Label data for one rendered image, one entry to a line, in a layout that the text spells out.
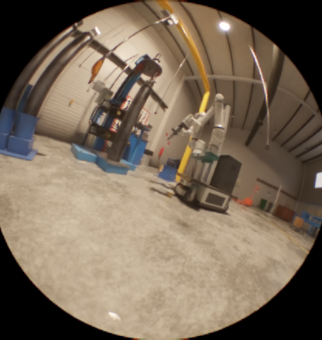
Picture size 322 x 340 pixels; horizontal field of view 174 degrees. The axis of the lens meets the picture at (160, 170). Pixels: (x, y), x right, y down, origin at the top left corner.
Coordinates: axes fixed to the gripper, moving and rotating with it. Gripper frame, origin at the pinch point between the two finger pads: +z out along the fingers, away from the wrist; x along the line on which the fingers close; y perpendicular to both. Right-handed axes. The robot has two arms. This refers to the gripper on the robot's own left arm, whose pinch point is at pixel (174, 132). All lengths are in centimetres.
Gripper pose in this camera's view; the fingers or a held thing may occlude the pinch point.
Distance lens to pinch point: 138.0
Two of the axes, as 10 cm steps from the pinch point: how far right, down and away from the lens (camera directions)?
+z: -7.0, 6.9, 1.7
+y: -7.1, -7.1, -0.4
